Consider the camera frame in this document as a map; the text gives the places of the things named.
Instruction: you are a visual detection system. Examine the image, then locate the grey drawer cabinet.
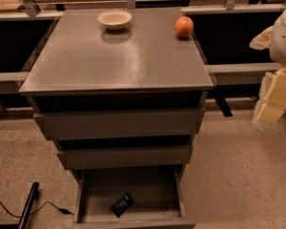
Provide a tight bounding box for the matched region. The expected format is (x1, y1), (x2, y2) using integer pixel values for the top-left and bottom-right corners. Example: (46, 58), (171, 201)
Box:
(21, 8), (213, 229)

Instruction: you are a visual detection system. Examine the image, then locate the grey top drawer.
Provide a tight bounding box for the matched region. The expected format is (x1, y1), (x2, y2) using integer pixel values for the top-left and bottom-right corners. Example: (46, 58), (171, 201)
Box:
(33, 108), (204, 140)

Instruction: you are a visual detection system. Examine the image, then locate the grey middle drawer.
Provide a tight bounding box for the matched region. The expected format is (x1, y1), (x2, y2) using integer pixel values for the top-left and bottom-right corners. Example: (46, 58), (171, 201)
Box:
(57, 145), (193, 170)

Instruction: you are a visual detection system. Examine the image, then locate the black pole on floor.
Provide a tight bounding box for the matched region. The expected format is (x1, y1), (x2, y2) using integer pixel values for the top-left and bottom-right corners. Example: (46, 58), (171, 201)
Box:
(18, 182), (39, 229)

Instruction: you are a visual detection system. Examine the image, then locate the dark blueberry rxbar wrapper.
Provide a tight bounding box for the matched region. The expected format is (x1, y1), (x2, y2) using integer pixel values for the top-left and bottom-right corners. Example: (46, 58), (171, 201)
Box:
(111, 194), (134, 218)

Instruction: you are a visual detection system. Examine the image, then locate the grey metal rail frame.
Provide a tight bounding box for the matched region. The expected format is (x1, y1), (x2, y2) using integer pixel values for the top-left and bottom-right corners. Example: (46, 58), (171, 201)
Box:
(0, 8), (277, 114)

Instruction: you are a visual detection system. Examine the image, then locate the orange fruit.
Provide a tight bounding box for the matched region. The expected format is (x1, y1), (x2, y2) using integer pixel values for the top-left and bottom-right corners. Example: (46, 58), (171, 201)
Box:
(174, 16), (194, 38)

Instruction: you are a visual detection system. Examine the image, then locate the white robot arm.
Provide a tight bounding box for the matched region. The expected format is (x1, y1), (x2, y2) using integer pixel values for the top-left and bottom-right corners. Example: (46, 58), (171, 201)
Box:
(249, 10), (286, 65)

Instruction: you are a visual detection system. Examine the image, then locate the white paper bowl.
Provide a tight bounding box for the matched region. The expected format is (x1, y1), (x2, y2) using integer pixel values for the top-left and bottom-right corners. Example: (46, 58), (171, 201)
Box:
(97, 10), (132, 31)

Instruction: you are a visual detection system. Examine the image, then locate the black cable on floor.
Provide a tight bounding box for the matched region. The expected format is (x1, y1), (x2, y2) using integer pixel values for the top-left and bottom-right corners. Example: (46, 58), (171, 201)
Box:
(0, 197), (74, 219)

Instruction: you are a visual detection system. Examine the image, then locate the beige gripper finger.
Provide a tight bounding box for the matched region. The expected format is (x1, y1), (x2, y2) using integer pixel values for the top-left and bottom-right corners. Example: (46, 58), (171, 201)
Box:
(249, 26), (273, 51)

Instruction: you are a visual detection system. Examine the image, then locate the grey open bottom drawer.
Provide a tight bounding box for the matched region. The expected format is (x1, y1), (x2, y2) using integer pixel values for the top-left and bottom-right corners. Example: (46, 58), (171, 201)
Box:
(72, 166), (195, 229)

